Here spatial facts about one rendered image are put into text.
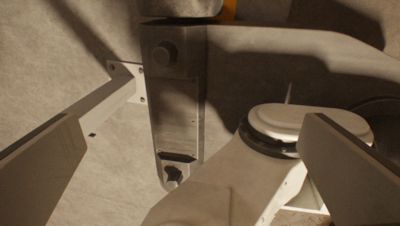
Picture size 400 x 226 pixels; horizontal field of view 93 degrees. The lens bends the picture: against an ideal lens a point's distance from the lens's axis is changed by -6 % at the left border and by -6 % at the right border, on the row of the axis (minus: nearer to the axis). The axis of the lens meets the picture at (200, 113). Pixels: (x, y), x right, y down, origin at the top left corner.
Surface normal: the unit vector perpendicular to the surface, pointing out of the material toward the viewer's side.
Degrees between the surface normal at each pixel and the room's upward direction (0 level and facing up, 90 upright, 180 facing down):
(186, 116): 0
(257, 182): 90
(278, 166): 90
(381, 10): 0
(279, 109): 90
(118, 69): 0
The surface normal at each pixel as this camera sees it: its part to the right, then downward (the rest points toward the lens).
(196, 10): 0.44, 0.47
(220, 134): -0.18, 0.48
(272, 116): 0.00, -0.87
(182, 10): 0.14, 0.52
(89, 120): 0.98, 0.17
